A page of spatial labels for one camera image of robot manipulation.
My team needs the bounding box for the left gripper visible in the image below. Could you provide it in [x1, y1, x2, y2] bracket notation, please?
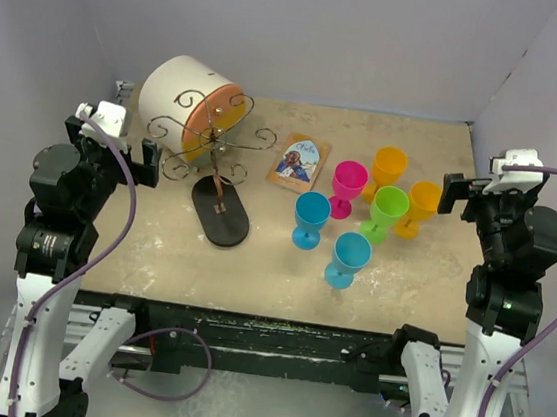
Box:
[56, 115, 163, 225]

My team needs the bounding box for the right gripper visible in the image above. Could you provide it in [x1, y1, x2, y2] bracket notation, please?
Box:
[434, 168, 541, 268]

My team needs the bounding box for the orange wine glass front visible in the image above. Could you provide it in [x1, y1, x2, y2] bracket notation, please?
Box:
[393, 180, 443, 240]

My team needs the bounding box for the orange wine glass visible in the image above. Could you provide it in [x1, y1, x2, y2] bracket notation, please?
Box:
[393, 180, 443, 240]
[361, 146, 409, 204]

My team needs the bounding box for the green wine glass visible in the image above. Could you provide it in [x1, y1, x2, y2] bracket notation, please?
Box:
[359, 186, 410, 245]

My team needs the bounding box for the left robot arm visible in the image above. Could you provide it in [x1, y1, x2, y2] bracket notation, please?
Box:
[0, 116, 161, 417]

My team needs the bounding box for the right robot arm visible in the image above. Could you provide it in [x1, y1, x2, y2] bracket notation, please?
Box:
[386, 173, 557, 417]

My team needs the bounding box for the orange wine glass back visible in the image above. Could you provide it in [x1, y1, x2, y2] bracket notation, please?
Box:
[361, 146, 409, 204]

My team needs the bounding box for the metal wine glass rack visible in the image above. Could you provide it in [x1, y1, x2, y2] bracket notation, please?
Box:
[146, 89, 278, 249]

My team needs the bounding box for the pink wine glass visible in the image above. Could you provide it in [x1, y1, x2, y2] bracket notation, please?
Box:
[329, 160, 369, 220]

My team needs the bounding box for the blue wine glass front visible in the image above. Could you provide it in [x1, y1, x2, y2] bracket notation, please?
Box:
[324, 232, 372, 290]

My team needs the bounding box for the blue wine glass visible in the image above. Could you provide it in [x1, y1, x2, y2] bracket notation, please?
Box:
[324, 232, 372, 290]
[291, 191, 332, 250]

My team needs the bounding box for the blue wine glass left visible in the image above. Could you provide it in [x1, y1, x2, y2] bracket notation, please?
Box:
[291, 191, 332, 250]

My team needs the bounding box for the white cylinder container orange lid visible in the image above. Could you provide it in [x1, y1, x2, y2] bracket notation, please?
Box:
[138, 55, 249, 167]

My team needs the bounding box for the orange picture book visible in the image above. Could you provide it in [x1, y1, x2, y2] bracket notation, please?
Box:
[266, 132, 332, 194]

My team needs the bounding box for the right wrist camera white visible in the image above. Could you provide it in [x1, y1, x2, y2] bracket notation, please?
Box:
[482, 148, 544, 195]

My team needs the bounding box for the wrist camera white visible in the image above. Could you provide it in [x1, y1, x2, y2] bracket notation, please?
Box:
[75, 101, 132, 153]
[482, 148, 544, 195]

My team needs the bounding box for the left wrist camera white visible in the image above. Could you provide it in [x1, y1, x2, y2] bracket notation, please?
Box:
[75, 101, 132, 153]

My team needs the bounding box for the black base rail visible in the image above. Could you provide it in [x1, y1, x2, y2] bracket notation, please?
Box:
[64, 288, 452, 404]

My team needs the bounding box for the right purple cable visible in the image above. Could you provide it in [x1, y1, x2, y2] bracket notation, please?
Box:
[470, 161, 557, 417]

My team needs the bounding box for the purple cable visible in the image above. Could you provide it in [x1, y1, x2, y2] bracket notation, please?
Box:
[2, 108, 238, 417]
[470, 161, 557, 417]

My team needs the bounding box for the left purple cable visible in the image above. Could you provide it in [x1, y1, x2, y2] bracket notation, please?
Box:
[2, 108, 238, 417]

